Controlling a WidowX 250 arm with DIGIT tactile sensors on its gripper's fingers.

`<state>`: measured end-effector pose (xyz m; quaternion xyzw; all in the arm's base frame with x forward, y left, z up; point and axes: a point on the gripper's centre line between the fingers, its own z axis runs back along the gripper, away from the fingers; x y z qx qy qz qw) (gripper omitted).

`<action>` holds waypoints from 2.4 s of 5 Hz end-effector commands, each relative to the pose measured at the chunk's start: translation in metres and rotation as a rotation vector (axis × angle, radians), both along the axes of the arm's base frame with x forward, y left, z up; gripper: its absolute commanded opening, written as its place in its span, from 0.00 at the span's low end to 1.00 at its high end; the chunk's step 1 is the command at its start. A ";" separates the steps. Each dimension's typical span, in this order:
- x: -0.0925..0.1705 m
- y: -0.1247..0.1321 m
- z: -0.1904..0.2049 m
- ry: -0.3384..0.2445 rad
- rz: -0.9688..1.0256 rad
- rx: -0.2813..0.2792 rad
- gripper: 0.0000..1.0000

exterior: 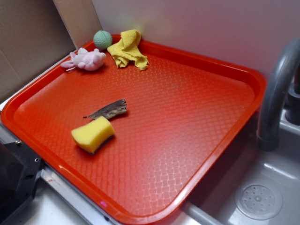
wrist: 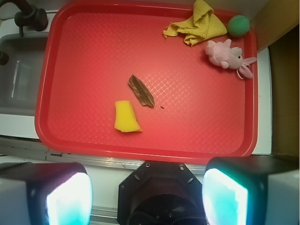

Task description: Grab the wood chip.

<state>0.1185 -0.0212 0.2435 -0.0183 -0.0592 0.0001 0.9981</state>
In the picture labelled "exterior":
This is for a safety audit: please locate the brown wood chip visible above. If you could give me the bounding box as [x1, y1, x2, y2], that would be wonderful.
[83, 99, 127, 120]

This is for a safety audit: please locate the red plastic tray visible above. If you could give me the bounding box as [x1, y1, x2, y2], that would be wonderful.
[1, 40, 266, 225]

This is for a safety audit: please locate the grey toy sink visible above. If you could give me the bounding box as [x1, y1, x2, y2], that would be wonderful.
[182, 116, 300, 225]

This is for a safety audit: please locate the grey faucet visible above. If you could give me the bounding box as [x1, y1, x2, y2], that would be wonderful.
[256, 38, 300, 151]

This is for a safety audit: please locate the yellow cloth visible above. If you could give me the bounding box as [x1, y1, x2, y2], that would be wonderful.
[107, 30, 149, 70]

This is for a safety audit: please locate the green ball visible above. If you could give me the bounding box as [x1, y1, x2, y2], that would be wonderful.
[93, 30, 113, 50]

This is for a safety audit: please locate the cardboard panel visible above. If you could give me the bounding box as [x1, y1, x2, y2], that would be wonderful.
[0, 0, 102, 102]

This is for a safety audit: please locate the pink plush toy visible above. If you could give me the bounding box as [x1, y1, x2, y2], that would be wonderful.
[60, 48, 106, 71]

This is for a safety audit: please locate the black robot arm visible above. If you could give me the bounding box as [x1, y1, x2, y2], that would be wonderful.
[0, 140, 44, 225]

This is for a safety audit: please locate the yellow sponge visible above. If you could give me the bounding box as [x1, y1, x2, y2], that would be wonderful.
[71, 116, 115, 155]

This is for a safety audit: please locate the sink drain cover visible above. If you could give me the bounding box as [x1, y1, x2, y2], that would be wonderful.
[234, 179, 283, 220]

